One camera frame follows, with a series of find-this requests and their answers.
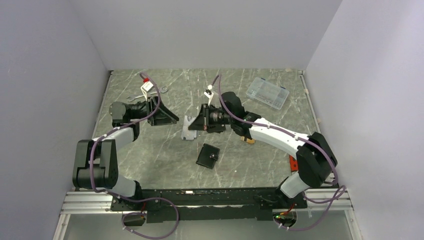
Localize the clear plastic organizer box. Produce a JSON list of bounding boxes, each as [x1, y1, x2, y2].
[[246, 77, 290, 110]]

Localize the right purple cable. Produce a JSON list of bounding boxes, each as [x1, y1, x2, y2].
[[211, 74, 348, 232]]

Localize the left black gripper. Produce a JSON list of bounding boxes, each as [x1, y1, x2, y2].
[[128, 96, 179, 126]]

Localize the tan wooden block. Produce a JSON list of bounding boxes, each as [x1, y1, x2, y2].
[[240, 136, 256, 144]]

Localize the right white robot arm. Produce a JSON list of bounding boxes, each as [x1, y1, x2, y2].
[[188, 91, 338, 208]]

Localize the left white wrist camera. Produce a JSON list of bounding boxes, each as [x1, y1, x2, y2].
[[140, 77, 155, 100]]

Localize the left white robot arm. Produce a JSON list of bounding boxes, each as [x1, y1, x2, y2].
[[72, 96, 179, 210]]

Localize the orange handled tool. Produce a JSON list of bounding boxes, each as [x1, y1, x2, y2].
[[289, 155, 299, 173]]

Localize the aluminium frame rail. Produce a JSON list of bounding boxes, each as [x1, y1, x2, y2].
[[60, 191, 113, 215]]

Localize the black leather card holder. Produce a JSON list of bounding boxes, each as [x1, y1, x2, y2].
[[195, 143, 220, 169]]

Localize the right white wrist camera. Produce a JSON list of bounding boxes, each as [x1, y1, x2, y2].
[[203, 84, 215, 106]]

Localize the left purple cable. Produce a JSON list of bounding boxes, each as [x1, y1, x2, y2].
[[88, 71, 180, 240]]

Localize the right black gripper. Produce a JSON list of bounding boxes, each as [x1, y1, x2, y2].
[[189, 104, 234, 132]]

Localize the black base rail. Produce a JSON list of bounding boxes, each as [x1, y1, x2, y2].
[[110, 187, 309, 223]]

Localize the silver open-end wrench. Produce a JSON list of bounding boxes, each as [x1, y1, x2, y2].
[[126, 86, 169, 102]]

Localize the purple cable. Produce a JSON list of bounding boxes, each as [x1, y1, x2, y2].
[[211, 74, 348, 232], [88, 71, 180, 240]]

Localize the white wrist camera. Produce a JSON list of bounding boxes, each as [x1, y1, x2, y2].
[[203, 84, 215, 106], [140, 77, 155, 100]]

